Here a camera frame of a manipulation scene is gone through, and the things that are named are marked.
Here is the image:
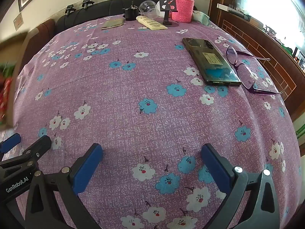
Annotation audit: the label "white green cloth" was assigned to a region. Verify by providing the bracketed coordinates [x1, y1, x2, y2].
[193, 10, 210, 25]

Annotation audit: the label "small wall plaque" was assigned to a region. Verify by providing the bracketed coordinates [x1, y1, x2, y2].
[13, 13, 23, 30]

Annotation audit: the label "black round container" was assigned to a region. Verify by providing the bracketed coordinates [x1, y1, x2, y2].
[124, 1, 139, 21]

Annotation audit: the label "dark smartphone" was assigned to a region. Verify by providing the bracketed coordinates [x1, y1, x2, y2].
[182, 37, 242, 86]

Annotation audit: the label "wooden headboard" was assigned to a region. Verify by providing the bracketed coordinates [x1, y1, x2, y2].
[216, 3, 305, 124]

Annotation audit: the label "khaki booklet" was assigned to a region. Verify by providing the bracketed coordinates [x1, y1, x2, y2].
[100, 19, 125, 30]

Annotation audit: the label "brown cardboard box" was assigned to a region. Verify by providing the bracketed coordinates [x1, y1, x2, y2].
[0, 27, 40, 128]

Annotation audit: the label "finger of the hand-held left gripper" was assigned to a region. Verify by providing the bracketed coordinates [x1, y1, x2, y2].
[0, 135, 52, 172]
[0, 133, 21, 154]

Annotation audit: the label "cream tube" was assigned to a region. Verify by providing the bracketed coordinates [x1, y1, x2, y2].
[136, 15, 168, 31]

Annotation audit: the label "pink bottle with knitted sleeve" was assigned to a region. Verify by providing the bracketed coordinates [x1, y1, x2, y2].
[172, 0, 194, 23]

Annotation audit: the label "black sofa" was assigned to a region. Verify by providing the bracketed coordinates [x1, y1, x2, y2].
[56, 0, 197, 31]

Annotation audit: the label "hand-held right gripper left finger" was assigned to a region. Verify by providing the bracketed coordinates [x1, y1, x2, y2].
[25, 143, 104, 229]

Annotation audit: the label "brown armchair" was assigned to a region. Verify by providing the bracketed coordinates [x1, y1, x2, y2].
[22, 19, 57, 60]

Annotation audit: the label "black phone stand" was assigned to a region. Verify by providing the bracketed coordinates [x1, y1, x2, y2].
[158, 0, 179, 28]

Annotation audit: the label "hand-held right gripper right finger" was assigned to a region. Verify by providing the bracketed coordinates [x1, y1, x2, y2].
[201, 144, 280, 229]

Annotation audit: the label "purple floral bedsheet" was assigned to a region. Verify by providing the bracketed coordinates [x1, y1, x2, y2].
[0, 14, 302, 229]

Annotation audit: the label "clear plastic cup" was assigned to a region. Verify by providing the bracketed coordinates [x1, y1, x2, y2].
[139, 0, 161, 19]

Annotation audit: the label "black long device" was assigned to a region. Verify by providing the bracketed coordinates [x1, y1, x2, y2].
[228, 7, 251, 21]

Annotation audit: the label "purple frame eyeglasses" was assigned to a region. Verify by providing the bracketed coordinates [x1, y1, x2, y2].
[226, 45, 289, 95]

